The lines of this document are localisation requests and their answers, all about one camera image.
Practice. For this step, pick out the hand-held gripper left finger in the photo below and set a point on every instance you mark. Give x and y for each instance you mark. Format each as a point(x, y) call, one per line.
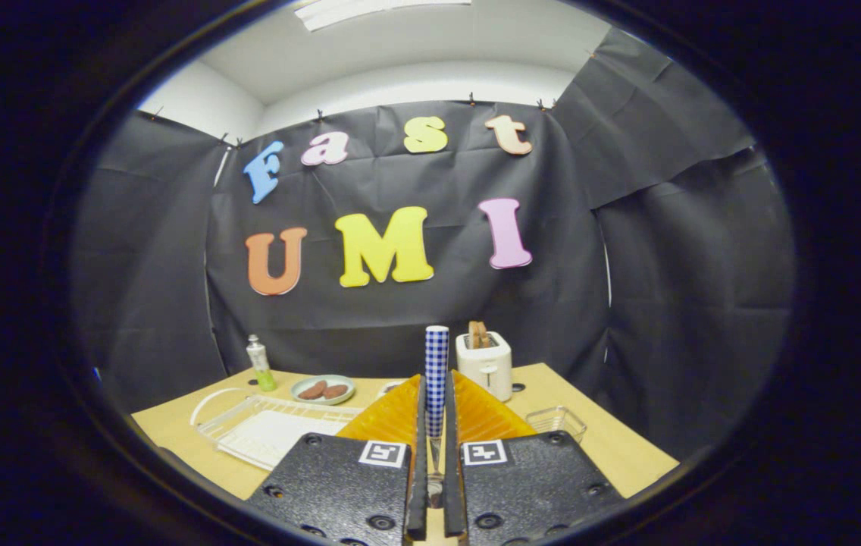
point(339, 485)

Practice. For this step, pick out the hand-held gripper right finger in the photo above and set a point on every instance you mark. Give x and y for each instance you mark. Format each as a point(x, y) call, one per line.
point(529, 485)

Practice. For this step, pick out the pale green round plate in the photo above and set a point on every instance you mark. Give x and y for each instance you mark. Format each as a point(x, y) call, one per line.
point(302, 399)

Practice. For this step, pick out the green dish soap bottle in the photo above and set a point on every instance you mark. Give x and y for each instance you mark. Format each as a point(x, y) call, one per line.
point(260, 368)

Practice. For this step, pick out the brown meat patty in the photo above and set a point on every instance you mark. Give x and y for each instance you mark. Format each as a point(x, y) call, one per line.
point(335, 391)
point(313, 390)

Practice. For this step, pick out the white divided seed tray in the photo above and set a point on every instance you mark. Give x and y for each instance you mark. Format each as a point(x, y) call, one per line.
point(389, 387)

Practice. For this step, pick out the white toaster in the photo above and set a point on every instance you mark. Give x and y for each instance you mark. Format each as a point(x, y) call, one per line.
point(487, 371)

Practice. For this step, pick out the brown toast slices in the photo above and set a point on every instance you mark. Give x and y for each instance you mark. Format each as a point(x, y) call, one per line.
point(478, 334)

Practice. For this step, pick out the black backdrop cloth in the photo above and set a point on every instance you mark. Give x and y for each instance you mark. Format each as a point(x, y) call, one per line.
point(400, 318)

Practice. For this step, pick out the ceiling light panel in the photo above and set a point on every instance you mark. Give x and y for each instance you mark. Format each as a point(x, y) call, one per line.
point(370, 9)

